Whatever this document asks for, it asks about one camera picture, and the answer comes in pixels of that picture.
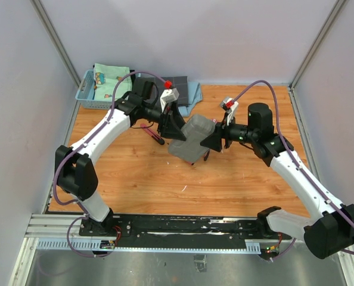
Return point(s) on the blue slotted cable duct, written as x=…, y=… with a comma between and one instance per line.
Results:
x=103, y=245

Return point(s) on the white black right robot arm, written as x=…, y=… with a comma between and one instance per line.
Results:
x=330, y=226

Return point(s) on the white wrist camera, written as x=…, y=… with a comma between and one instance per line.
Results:
x=168, y=96
x=229, y=105

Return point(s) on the blue plastic basket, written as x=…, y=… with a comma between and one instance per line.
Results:
x=86, y=91

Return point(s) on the light blue folded cloth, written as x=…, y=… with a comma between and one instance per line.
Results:
x=195, y=96

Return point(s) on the mint patterned cloth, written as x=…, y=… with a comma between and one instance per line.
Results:
x=106, y=78

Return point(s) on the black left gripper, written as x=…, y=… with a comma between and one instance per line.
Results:
x=170, y=119

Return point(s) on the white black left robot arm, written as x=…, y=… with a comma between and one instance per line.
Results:
x=75, y=166

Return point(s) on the pink utility knife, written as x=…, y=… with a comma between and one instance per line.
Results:
x=150, y=132

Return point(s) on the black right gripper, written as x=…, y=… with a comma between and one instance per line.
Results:
x=213, y=140

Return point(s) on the pink black pliers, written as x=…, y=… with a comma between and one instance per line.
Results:
x=206, y=156

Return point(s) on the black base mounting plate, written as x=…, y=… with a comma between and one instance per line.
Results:
x=178, y=233

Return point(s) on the dark grey checked cloth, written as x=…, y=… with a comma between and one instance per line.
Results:
x=181, y=84

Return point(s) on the grey plastic tool case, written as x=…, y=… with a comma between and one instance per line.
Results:
x=196, y=129

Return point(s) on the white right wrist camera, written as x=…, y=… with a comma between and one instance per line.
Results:
x=229, y=105

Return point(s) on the aluminium frame rail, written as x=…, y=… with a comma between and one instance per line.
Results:
x=50, y=225

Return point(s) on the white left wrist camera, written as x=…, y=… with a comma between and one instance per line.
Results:
x=168, y=96

